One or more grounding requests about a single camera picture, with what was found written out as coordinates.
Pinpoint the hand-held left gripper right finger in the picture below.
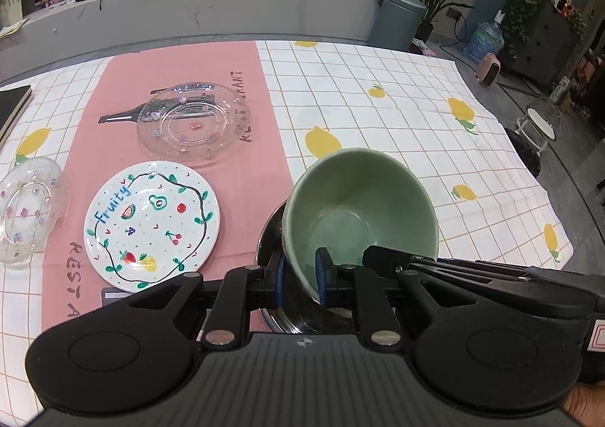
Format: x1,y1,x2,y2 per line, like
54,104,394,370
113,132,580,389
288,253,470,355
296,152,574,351
314,246,476,347

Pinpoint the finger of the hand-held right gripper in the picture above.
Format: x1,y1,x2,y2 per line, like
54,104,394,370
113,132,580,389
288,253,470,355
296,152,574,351
362,244,536,289

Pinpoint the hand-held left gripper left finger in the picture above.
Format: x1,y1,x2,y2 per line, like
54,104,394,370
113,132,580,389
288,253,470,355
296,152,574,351
100,257,287,348

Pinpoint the blue steel bowl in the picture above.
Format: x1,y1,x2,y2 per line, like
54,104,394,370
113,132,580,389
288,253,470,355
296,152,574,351
256,200,361,338

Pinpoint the green ceramic bowl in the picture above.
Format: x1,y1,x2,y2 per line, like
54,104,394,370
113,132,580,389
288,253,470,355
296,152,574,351
282,148,440,309

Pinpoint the white fruit painted plate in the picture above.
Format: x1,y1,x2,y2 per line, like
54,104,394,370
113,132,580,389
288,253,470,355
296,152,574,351
84,161,221,293

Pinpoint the clear glass flower plate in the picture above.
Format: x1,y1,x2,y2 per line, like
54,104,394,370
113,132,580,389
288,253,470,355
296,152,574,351
0,158,67,265
137,81,253,166

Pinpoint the person's right hand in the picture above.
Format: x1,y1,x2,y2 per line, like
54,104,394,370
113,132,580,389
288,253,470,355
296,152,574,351
562,379,605,427

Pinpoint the lemon print checked tablecloth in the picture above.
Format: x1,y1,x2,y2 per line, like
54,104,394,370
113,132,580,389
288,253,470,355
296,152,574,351
0,40,575,409

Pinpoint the clear stool white seat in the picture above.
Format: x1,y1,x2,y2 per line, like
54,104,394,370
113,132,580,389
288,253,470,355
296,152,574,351
515,96,561,154

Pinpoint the pink space heater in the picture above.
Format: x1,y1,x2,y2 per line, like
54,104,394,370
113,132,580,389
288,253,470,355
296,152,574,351
475,54,504,87

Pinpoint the grey trash bin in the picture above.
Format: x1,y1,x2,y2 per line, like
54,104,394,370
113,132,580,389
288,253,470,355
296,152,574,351
368,0,427,52

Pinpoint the blue water bottle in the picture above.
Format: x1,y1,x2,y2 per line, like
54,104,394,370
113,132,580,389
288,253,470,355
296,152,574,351
465,11,504,64

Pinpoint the grey cabinet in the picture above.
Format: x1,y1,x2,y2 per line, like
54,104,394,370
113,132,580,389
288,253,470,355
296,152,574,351
515,0,591,88

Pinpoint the pink printed placemat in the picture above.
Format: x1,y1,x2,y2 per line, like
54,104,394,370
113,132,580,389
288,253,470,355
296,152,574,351
42,40,308,333

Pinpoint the black book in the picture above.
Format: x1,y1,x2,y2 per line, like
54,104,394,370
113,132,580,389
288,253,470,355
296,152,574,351
0,86,34,147

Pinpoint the white drawing card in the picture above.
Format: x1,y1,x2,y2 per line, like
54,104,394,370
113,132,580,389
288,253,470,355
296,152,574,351
0,0,22,26

